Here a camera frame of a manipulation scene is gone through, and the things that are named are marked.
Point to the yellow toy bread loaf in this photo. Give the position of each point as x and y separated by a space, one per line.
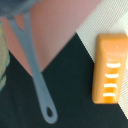
110 62

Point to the teal grey gripper finger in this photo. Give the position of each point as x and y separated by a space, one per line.
4 57

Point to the white woven placemat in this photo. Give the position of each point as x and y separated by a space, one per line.
111 16

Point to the grey saucepan on stove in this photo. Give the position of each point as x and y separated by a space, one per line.
9 9

